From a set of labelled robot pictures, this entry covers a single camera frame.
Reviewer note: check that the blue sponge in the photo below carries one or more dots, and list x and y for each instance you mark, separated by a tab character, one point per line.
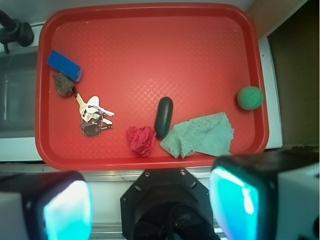
65	66

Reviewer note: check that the red plastic tray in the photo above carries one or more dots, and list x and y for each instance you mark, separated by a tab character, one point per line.
132	55

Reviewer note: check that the brown cardboard panel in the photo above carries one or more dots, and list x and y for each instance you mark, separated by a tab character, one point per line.
292	28

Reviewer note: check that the crumpled red cloth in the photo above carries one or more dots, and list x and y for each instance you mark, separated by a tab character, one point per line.
141	139

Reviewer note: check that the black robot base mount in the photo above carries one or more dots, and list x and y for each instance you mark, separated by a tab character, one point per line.
167	204

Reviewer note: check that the brown rough rock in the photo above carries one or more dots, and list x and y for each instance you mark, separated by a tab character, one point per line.
63	85

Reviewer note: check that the grey toy sink basin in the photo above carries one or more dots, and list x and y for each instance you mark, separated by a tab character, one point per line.
18	73

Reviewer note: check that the green textured ball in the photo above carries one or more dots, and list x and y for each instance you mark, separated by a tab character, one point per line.
250	98

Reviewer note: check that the bunch of silver keys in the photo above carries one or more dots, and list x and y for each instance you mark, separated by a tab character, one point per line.
93	116

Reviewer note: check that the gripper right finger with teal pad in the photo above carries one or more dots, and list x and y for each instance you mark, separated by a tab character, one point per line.
274	195

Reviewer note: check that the grey sink faucet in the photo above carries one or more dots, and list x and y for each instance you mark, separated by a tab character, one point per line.
14	31

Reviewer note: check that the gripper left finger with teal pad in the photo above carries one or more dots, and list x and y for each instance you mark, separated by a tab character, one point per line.
45	206

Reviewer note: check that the light green towel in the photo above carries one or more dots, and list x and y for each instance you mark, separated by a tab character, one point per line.
210	135

